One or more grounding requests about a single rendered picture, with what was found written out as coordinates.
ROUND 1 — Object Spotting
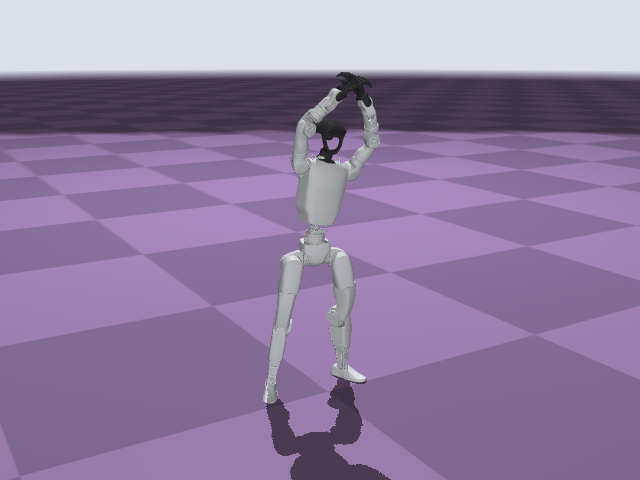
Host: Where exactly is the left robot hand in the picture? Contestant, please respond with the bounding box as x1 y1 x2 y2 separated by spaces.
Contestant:
336 72 372 107

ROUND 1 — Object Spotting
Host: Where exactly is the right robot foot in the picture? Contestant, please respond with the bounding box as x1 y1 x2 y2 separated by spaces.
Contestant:
263 378 278 404

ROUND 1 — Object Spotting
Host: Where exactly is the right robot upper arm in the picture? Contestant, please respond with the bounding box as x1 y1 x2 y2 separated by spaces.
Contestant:
290 118 316 179

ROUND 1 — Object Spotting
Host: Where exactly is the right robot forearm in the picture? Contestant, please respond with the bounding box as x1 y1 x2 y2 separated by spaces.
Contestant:
301 88 343 123

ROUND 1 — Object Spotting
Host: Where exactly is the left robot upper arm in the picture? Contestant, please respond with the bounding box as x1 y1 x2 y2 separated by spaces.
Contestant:
342 132 381 183

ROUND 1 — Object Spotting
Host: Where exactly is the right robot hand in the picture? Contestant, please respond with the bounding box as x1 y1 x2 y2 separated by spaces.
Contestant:
336 76 372 101

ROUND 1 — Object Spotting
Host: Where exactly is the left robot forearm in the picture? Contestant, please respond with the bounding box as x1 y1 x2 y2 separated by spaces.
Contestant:
358 97 379 135

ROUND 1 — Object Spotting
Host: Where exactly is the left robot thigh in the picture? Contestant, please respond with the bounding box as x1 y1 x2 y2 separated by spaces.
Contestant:
326 247 356 326

